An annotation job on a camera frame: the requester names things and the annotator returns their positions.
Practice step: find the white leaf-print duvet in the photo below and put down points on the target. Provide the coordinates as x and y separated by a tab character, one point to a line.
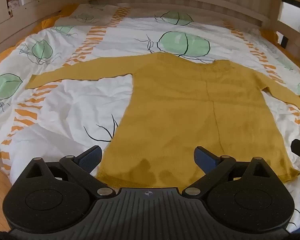
65	105

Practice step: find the mustard yellow knit sweater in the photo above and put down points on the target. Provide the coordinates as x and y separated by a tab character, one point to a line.
177	105

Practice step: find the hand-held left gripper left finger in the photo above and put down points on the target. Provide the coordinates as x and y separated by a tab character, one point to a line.
91	158

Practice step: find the wooden bed frame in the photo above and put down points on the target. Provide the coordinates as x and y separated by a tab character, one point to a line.
190	7

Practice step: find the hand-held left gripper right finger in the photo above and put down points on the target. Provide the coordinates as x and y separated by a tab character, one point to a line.
203	156

